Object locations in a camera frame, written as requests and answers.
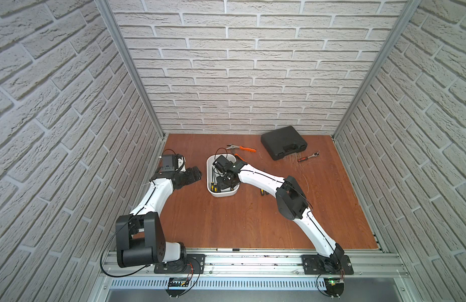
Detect black plastic tool case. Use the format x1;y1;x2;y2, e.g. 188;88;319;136
260;126;307;161

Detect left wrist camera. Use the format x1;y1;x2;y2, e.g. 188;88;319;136
176;154;186;172

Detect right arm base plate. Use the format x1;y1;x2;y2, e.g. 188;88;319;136
301;255;354;275

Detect white plastic storage box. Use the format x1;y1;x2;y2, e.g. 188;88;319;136
206;154;240;198

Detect aluminium front rail frame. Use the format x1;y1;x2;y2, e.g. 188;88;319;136
88;249;421;301

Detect small circuit board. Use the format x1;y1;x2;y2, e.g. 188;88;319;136
166;277;193;298
324;278;345;298

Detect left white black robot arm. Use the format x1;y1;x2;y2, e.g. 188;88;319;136
115;154;202;268

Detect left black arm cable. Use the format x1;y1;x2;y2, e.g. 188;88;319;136
99;216;151;279

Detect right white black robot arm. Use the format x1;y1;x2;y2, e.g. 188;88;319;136
212;156;345;274

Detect red handled ratchet wrench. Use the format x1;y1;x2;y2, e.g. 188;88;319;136
297;151;320;162

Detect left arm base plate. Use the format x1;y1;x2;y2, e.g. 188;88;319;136
154;254;206;274

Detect left small circuit board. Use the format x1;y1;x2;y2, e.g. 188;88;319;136
166;277;193;298

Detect right small circuit board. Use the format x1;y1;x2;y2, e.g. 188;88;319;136
324;278;345;298

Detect orange handled pliers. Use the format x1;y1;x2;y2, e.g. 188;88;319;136
226;144;257;161

